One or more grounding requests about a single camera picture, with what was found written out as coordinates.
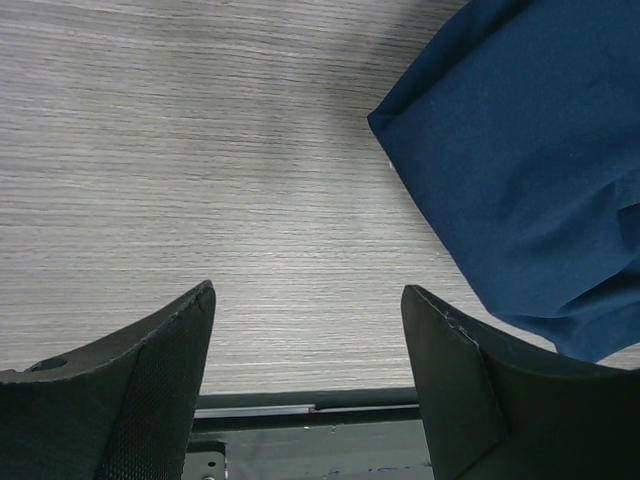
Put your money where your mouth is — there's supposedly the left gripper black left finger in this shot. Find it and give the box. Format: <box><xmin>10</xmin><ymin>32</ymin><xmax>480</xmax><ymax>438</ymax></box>
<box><xmin>1</xmin><ymin>281</ymin><xmax>216</xmax><ymax>479</ymax></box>

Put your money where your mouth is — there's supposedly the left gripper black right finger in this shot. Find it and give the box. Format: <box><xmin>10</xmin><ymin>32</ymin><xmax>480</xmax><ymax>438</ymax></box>
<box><xmin>401</xmin><ymin>285</ymin><xmax>639</xmax><ymax>479</ymax></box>

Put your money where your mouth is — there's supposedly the navy blue t-shirt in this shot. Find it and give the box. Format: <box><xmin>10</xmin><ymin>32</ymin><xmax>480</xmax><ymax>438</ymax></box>
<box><xmin>368</xmin><ymin>1</ymin><xmax>639</xmax><ymax>362</ymax></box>

